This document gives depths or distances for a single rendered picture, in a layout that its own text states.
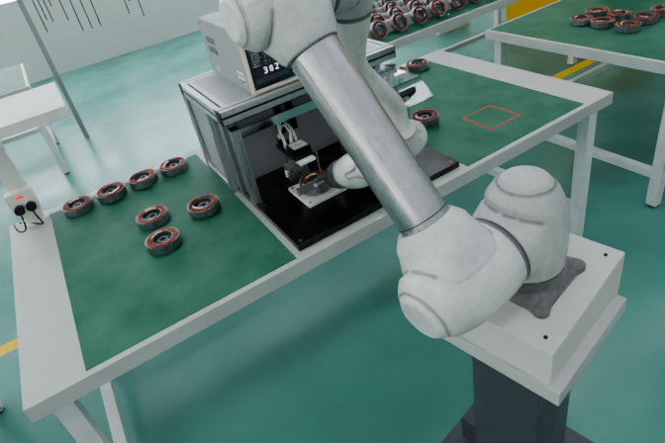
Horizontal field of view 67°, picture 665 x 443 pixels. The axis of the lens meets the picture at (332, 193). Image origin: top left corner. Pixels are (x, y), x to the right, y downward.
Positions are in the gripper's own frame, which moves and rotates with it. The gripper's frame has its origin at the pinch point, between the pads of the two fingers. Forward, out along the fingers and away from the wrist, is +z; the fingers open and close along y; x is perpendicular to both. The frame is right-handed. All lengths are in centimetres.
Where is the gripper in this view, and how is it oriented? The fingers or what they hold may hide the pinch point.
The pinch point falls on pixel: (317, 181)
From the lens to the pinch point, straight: 168.6
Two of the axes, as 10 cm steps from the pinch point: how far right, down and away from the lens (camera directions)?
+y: 8.3, -4.2, 3.6
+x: -4.1, -9.1, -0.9
